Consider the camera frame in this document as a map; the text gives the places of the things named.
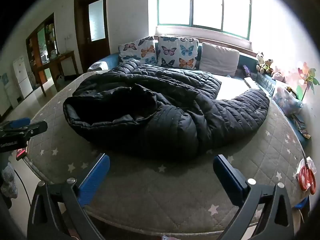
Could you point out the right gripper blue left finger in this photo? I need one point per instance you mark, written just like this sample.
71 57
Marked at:
91 178

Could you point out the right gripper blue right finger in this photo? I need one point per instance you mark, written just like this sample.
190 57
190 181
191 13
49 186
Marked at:
231 180

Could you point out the black puffer down coat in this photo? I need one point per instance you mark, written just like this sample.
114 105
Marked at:
158 110

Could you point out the grey star quilted mattress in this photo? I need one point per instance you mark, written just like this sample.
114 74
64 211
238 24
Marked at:
187 202

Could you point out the white small refrigerator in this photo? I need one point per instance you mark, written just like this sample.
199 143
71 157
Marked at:
22 77

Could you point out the red plastic bag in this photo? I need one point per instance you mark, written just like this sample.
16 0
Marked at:
300 164

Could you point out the dark wooden side table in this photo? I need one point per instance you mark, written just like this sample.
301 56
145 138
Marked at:
55 68

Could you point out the plastic bag of items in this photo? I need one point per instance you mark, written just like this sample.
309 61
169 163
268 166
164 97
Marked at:
287 103

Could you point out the wooden display cabinet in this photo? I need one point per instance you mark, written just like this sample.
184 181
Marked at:
40 44

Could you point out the white remote box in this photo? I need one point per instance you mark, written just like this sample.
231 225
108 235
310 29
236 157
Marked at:
251 83

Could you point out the pink plush toy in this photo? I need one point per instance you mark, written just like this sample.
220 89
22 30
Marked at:
278 76

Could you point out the plush toy bear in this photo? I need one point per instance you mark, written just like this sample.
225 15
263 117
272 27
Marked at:
265 68

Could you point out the plain white pillow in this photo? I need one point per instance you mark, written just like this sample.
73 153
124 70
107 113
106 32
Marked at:
219 60

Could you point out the left butterfly pillow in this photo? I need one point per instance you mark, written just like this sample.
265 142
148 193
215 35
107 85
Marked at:
142 50

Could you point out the dark wooden door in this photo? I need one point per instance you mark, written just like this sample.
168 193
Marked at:
90 17

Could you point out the green framed window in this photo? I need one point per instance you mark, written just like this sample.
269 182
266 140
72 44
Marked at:
227 16

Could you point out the red handled scissors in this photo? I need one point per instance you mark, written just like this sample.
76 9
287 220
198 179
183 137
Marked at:
306 177

